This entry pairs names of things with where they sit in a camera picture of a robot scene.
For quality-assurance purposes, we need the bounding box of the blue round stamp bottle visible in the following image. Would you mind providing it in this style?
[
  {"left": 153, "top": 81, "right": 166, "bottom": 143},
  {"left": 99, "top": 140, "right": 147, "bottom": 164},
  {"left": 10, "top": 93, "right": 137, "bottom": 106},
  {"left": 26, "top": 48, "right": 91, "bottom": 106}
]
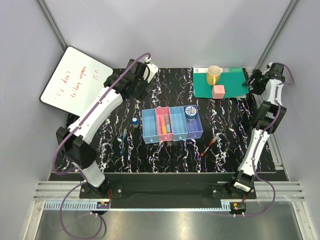
[{"left": 132, "top": 117, "right": 139, "bottom": 128}]

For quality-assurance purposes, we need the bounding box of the blue gel pen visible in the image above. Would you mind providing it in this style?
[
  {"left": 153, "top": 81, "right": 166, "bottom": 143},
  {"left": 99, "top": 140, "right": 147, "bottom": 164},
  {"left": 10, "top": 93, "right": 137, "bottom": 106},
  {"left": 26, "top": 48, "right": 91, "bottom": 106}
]
[{"left": 120, "top": 128, "right": 127, "bottom": 155}]

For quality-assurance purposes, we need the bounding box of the blue grey highlighter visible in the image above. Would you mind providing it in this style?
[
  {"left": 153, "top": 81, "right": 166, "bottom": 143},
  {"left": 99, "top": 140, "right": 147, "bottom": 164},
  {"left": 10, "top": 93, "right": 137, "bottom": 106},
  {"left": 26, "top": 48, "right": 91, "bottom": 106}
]
[{"left": 164, "top": 113, "right": 172, "bottom": 133}]

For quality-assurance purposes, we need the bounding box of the blue cleaning gel jar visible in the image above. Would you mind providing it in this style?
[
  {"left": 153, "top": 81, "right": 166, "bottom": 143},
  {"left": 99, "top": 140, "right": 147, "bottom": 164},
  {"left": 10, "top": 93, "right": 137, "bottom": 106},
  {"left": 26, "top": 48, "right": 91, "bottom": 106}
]
[{"left": 184, "top": 105, "right": 198, "bottom": 123}]

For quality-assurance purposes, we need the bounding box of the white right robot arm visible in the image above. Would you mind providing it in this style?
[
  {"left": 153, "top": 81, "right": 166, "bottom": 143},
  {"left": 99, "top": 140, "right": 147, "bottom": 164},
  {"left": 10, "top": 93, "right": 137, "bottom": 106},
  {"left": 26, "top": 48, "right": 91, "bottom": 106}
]
[{"left": 227, "top": 62, "right": 287, "bottom": 199}]

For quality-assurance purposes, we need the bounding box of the green cutting mat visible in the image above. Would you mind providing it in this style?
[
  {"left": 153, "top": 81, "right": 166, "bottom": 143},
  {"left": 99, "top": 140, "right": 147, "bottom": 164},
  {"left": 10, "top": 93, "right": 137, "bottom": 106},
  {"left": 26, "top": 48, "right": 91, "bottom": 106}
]
[{"left": 193, "top": 67, "right": 249, "bottom": 99}]

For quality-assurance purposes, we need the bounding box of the yellow mug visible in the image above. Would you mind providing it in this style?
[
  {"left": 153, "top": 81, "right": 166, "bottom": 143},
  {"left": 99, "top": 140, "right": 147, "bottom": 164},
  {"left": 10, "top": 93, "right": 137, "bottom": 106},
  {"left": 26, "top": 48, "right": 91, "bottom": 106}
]
[{"left": 206, "top": 65, "right": 222, "bottom": 86}]

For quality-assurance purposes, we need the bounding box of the pink plastic bin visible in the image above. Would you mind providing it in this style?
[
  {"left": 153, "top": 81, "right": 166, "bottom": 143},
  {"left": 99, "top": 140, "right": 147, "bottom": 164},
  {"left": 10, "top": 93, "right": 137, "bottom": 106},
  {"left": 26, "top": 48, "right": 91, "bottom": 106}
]
[{"left": 155, "top": 106, "right": 174, "bottom": 142}]

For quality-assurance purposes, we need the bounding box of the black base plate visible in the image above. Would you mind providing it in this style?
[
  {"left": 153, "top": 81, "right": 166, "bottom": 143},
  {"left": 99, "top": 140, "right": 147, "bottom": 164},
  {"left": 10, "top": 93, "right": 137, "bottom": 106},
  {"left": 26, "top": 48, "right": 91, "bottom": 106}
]
[{"left": 79, "top": 172, "right": 257, "bottom": 210}]

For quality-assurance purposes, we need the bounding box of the light blue bin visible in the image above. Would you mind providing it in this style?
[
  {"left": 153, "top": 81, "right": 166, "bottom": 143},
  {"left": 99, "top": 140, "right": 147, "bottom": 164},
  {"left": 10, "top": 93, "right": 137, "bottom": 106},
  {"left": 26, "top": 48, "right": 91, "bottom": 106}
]
[
  {"left": 141, "top": 108, "right": 159, "bottom": 144},
  {"left": 169, "top": 106, "right": 188, "bottom": 141}
]

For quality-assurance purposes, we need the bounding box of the purple plastic bin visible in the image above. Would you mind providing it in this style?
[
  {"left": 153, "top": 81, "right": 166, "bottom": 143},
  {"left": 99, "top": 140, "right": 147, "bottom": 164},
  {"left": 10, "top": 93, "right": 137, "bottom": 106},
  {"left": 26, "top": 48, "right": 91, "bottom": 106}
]
[{"left": 183, "top": 105, "right": 204, "bottom": 140}]

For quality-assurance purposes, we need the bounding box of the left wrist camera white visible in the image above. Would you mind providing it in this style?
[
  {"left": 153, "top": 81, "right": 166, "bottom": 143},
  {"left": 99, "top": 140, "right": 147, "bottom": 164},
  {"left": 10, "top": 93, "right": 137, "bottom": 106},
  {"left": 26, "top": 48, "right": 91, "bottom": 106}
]
[{"left": 143, "top": 57, "right": 159, "bottom": 83}]

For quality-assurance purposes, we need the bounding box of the pink cube socket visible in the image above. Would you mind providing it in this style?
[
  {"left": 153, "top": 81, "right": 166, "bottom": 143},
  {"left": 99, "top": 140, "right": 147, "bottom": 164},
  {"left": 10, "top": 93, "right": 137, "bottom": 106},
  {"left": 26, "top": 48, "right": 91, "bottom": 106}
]
[{"left": 212, "top": 85, "right": 226, "bottom": 100}]

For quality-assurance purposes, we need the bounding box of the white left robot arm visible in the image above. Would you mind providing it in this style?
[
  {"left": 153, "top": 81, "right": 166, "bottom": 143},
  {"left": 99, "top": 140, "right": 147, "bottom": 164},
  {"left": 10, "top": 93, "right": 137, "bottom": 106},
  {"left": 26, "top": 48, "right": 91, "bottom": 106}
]
[{"left": 56, "top": 56, "right": 159, "bottom": 198}]

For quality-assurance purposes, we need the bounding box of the white whiteboard black frame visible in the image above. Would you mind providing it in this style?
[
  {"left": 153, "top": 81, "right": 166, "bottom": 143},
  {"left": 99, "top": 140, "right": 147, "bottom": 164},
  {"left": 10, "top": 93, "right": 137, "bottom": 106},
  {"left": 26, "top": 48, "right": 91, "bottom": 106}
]
[{"left": 39, "top": 46, "right": 113, "bottom": 116}]

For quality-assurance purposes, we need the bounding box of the orange highlighter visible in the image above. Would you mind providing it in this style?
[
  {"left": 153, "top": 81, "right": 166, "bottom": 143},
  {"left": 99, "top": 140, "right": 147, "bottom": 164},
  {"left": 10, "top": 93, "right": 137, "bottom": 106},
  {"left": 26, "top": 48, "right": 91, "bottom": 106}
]
[{"left": 159, "top": 114, "right": 167, "bottom": 134}]

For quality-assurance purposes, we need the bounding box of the red gel pen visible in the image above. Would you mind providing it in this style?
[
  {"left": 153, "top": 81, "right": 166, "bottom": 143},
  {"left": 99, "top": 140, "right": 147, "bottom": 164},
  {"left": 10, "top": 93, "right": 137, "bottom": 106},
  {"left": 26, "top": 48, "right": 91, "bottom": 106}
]
[{"left": 200, "top": 135, "right": 219, "bottom": 157}]

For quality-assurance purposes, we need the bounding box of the light blue bin right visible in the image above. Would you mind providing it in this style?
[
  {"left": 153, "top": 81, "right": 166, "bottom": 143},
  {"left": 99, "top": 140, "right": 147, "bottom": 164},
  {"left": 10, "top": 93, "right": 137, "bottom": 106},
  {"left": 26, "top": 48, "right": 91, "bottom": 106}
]
[{"left": 169, "top": 106, "right": 188, "bottom": 141}]

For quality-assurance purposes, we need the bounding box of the light blue bin left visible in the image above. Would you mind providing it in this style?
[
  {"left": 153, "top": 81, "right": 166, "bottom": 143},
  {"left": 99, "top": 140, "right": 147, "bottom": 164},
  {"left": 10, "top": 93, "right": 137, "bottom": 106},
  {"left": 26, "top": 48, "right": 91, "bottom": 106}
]
[{"left": 141, "top": 108, "right": 159, "bottom": 144}]

